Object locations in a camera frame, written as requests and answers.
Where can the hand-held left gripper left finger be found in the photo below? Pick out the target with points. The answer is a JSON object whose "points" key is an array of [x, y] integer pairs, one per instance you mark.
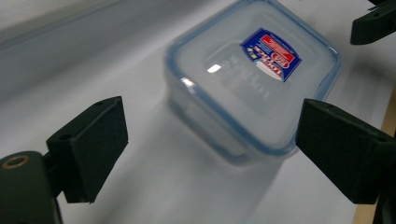
{"points": [[90, 152]]}

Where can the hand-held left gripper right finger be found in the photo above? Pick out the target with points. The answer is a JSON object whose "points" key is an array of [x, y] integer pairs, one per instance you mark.
{"points": [[342, 149]]}

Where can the clear container with blue-sealed lid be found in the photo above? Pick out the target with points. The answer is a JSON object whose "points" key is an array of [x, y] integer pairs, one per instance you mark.
{"points": [[243, 93]]}

